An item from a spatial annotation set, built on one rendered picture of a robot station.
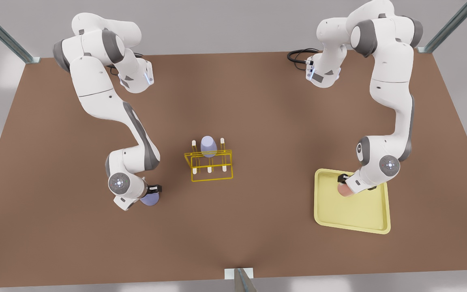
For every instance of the pale yellow tray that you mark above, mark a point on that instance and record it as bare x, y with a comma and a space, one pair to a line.
355, 209

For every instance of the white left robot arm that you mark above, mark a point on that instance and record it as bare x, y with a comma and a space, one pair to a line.
391, 73

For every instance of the lavender cup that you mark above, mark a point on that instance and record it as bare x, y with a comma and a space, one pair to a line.
150, 198
208, 146

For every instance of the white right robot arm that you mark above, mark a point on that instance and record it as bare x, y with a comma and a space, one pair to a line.
95, 87

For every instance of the silver frame post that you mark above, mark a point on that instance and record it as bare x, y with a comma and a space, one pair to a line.
448, 26
241, 280
4, 34

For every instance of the pink cup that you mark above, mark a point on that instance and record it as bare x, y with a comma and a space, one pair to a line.
344, 190

